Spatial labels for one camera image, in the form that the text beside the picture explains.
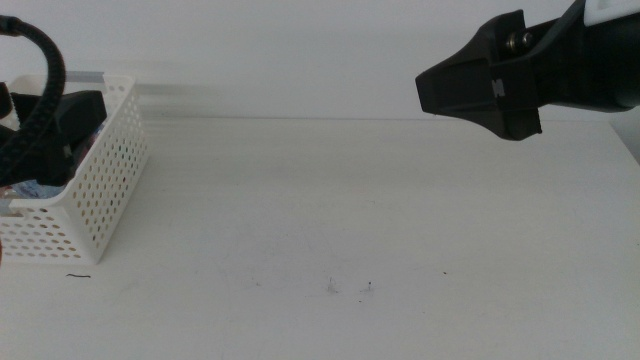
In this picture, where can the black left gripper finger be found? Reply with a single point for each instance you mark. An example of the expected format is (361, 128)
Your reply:
(82, 115)
(5, 100)

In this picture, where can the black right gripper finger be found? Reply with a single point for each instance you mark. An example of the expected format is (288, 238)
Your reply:
(470, 90)

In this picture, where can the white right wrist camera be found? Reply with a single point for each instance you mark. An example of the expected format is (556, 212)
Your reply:
(615, 10)

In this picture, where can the white perforated plastic basket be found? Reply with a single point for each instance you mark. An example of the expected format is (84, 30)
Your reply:
(50, 202)

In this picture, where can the clear water bottle blue label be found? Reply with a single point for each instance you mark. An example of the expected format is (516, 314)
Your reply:
(35, 190)

